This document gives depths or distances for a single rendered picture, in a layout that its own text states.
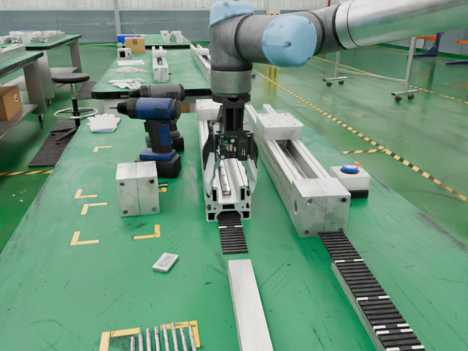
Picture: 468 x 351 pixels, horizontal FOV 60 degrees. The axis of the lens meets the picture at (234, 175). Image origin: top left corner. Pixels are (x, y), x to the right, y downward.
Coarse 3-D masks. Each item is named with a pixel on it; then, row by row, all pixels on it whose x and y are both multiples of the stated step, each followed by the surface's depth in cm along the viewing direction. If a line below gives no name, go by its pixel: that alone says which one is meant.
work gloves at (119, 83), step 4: (112, 80) 263; (116, 80) 263; (120, 80) 264; (124, 80) 263; (128, 80) 262; (132, 80) 259; (140, 80) 262; (144, 80) 266; (112, 84) 252; (116, 84) 250; (120, 84) 249; (124, 84) 247; (128, 84) 248; (132, 84) 242; (136, 84) 244; (140, 84) 248; (132, 88) 240
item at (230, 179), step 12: (204, 120) 140; (204, 132) 127; (228, 168) 110; (240, 168) 99; (204, 180) 98; (216, 180) 92; (228, 180) 99; (240, 180) 92; (204, 192) 101; (216, 192) 91; (228, 192) 94; (240, 192) 90; (216, 204) 90; (228, 204) 93; (240, 204) 91; (216, 216) 91; (240, 216) 93
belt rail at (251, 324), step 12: (228, 264) 71; (240, 264) 71; (228, 276) 72; (240, 276) 68; (252, 276) 68; (240, 288) 65; (252, 288) 65; (240, 300) 62; (252, 300) 62; (240, 312) 60; (252, 312) 60; (240, 324) 58; (252, 324) 58; (264, 324) 58; (240, 336) 56; (252, 336) 56; (264, 336) 56; (240, 348) 56; (252, 348) 54; (264, 348) 54
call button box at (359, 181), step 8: (336, 168) 106; (360, 168) 106; (336, 176) 102; (344, 176) 101; (352, 176) 101; (360, 176) 101; (368, 176) 101; (344, 184) 101; (352, 184) 101; (360, 184) 101; (368, 184) 101; (352, 192) 102; (360, 192) 102
